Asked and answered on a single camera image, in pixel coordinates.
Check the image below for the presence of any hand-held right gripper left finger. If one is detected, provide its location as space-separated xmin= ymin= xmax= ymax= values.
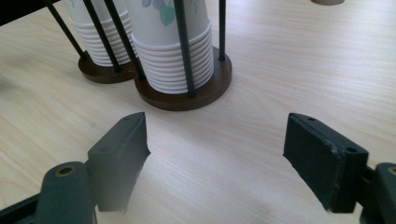
xmin=86 ymin=111 xmax=151 ymax=215

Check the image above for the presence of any tan round object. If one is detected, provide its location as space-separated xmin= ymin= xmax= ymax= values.
xmin=310 ymin=0 xmax=346 ymax=7

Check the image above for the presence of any stack of floral paper cups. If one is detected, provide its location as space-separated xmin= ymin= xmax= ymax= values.
xmin=124 ymin=0 xmax=215 ymax=95
xmin=62 ymin=0 xmax=138 ymax=68

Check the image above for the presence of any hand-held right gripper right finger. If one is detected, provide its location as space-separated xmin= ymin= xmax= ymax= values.
xmin=282 ymin=112 xmax=370 ymax=214

